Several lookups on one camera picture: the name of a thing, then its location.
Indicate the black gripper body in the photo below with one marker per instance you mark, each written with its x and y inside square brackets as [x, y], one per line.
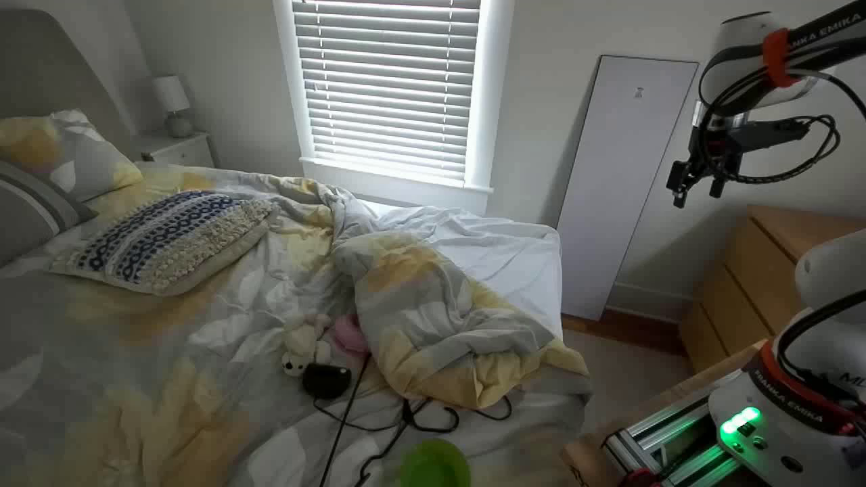
[717, 151]

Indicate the gray and yellow floral duvet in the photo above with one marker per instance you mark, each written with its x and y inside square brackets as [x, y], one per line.
[224, 360]

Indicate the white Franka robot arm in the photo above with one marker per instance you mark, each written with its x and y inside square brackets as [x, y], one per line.
[838, 272]

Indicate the white flat board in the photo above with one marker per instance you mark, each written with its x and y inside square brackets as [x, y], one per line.
[622, 179]

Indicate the light wooden dresser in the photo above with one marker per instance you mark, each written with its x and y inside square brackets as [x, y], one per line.
[748, 281]

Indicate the white bed sheet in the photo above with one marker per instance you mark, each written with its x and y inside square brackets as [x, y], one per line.
[503, 260]

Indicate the white window blinds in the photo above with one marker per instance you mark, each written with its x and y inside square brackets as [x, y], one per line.
[387, 91]

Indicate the pink soft object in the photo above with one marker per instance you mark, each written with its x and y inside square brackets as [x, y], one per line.
[346, 337]

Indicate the green round object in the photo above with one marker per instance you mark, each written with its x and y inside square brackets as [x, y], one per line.
[431, 463]

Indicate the black round device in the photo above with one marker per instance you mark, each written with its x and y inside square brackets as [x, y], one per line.
[324, 379]

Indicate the white stuffed toy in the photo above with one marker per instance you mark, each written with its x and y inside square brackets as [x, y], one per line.
[297, 348]

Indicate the white nightstand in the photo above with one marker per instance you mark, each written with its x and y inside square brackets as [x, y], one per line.
[181, 153]

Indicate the small white table lamp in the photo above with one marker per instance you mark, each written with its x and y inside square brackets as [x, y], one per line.
[169, 93]

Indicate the blue and white knitted pillow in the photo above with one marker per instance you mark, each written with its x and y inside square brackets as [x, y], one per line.
[162, 239]

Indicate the yellow and gray floral pillow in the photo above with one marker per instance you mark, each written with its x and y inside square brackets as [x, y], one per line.
[83, 159]

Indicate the gray upholstered headboard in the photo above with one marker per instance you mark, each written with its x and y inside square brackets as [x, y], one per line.
[43, 72]

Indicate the plain gray pillow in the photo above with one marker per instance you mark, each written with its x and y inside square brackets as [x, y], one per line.
[28, 218]

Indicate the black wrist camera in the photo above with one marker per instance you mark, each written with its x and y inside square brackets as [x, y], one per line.
[774, 132]

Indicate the white window frame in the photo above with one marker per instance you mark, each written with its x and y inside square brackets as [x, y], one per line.
[493, 91]

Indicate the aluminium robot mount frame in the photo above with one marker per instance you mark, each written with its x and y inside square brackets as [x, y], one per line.
[667, 443]

